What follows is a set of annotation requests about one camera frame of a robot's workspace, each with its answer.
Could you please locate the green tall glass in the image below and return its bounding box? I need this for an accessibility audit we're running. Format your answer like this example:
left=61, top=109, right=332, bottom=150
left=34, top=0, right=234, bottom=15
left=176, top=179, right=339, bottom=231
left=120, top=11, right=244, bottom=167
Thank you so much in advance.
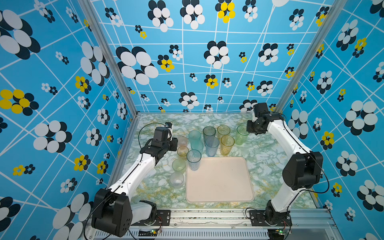
left=235, top=125, right=249, bottom=146

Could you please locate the blue clear tall glass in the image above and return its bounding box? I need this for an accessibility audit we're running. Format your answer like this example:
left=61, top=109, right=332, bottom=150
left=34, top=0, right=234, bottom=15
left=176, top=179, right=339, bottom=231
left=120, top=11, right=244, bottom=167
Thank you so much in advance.
left=187, top=150, right=202, bottom=171

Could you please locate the yellow tall glass front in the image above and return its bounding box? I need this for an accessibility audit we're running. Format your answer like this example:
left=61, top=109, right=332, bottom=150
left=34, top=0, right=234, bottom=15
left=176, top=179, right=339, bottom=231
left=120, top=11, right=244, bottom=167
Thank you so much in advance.
left=221, top=135, right=235, bottom=156

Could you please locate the yellow tall glass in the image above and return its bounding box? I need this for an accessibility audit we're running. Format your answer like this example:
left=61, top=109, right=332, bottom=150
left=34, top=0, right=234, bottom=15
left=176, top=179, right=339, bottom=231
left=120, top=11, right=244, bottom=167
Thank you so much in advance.
left=221, top=135, right=235, bottom=156
left=217, top=125, right=231, bottom=138

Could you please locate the short pink dimpled cup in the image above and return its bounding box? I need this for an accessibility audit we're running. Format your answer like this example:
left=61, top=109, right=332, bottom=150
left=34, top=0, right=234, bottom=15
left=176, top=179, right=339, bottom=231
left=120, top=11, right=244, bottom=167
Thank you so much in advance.
left=177, top=137, right=189, bottom=147

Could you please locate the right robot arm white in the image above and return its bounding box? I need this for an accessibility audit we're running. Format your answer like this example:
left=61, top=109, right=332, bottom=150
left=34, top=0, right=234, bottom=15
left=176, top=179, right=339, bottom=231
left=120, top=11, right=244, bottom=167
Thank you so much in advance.
left=246, top=103, right=324, bottom=225

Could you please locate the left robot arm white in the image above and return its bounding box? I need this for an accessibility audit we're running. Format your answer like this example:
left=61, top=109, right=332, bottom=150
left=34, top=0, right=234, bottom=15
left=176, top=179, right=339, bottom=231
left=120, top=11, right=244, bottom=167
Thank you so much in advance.
left=90, top=122, right=178, bottom=237

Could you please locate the pink rectangular tray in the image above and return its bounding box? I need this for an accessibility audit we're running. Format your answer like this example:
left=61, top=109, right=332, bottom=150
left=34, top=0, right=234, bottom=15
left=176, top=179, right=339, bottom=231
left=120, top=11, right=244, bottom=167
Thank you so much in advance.
left=186, top=157, right=255, bottom=203

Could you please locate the short yellow cup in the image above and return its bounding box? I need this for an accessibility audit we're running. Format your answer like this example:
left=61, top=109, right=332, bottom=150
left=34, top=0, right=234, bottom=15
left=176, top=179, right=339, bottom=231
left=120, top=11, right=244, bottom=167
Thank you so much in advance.
left=177, top=146, right=189, bottom=160

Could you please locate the short green cup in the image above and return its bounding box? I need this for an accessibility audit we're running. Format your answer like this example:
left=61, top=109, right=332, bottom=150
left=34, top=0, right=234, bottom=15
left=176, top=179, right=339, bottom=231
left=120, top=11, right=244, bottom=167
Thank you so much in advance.
left=172, top=159, right=186, bottom=174

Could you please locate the teal dimpled tall cup rear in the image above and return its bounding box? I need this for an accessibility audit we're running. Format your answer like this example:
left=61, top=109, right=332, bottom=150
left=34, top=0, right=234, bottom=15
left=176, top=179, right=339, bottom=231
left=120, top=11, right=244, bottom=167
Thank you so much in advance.
left=188, top=130, right=201, bottom=143

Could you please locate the teal dimpled tall cup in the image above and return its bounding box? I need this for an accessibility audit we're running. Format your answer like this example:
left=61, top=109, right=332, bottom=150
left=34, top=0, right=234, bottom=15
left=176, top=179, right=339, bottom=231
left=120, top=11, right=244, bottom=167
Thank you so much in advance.
left=191, top=140, right=204, bottom=154
left=188, top=130, right=201, bottom=143

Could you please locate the teal dimpled tall cup front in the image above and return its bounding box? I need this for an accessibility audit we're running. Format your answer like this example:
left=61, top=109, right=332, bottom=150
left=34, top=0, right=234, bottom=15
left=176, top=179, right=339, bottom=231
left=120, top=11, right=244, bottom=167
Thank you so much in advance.
left=191, top=140, right=204, bottom=154

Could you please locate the short clear dimpled cup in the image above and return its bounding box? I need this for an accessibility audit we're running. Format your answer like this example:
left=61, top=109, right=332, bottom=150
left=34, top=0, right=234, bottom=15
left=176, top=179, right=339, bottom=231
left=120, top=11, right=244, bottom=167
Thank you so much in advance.
left=170, top=172, right=185, bottom=189

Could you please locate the yellow tall glass rear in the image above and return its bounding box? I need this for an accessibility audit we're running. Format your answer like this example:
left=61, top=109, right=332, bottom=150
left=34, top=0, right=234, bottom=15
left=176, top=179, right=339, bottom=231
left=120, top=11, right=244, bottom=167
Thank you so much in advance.
left=217, top=125, right=231, bottom=138

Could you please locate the grey tall glass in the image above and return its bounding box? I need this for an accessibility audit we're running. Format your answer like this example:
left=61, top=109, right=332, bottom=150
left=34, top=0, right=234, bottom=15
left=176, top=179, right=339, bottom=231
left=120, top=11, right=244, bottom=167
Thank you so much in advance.
left=203, top=126, right=217, bottom=139

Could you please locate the blue tall dimpled cup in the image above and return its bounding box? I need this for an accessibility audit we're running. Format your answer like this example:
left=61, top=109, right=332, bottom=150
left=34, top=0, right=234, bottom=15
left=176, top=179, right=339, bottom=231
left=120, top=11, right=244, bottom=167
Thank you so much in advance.
left=205, top=136, right=220, bottom=157

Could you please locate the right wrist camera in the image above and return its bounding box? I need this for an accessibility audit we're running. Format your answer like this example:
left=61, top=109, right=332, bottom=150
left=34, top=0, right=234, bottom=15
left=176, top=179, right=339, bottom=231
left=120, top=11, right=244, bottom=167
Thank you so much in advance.
left=252, top=104, right=258, bottom=122

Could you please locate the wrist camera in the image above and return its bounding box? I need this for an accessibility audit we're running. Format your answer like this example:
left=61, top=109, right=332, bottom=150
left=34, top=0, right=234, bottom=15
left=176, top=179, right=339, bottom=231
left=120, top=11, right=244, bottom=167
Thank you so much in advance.
left=165, top=122, right=173, bottom=139
left=252, top=104, right=258, bottom=122

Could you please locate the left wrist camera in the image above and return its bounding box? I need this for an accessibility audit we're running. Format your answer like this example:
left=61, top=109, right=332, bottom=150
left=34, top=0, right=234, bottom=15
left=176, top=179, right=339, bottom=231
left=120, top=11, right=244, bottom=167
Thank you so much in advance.
left=165, top=122, right=173, bottom=139

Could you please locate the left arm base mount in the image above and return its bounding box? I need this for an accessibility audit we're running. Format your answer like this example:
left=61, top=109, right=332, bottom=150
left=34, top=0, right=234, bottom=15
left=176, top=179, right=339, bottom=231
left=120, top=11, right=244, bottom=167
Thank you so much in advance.
left=132, top=210, right=172, bottom=227

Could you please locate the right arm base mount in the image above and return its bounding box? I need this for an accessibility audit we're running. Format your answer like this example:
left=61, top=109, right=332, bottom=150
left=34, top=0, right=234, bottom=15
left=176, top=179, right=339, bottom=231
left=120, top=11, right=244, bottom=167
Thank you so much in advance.
left=246, top=209, right=292, bottom=228

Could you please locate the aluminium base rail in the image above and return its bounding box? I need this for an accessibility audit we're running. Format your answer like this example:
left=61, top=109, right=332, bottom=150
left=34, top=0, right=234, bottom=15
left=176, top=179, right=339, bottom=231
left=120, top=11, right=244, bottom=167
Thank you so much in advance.
left=86, top=207, right=343, bottom=240

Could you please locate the aluminium corner post right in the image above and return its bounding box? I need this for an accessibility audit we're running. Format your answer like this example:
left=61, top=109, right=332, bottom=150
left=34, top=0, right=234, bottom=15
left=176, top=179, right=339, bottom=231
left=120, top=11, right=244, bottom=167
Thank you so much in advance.
left=276, top=0, right=347, bottom=113

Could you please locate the aluminium corner post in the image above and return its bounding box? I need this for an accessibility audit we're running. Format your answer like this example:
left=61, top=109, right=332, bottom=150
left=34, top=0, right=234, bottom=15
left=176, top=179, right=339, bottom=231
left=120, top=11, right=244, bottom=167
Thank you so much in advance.
left=79, top=0, right=138, bottom=119
left=276, top=0, right=347, bottom=113

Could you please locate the aluminium corner post left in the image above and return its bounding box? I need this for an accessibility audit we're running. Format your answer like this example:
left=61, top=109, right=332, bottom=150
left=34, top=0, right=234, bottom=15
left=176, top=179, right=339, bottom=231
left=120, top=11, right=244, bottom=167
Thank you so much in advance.
left=79, top=0, right=138, bottom=119

